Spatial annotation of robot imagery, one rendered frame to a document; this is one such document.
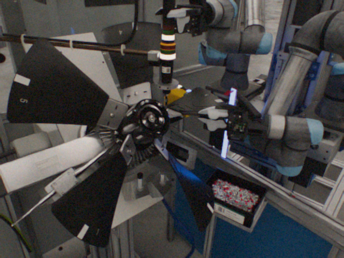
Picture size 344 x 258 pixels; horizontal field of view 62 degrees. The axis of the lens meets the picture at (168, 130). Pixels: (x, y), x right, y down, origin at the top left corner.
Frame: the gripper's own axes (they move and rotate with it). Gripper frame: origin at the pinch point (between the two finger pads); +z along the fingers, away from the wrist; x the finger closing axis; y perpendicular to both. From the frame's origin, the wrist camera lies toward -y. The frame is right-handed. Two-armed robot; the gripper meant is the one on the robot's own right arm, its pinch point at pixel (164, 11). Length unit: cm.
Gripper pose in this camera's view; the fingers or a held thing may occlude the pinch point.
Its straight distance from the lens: 81.1
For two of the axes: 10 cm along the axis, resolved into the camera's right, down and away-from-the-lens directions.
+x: -7.8, -3.3, 5.4
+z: -6.3, 3.7, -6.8
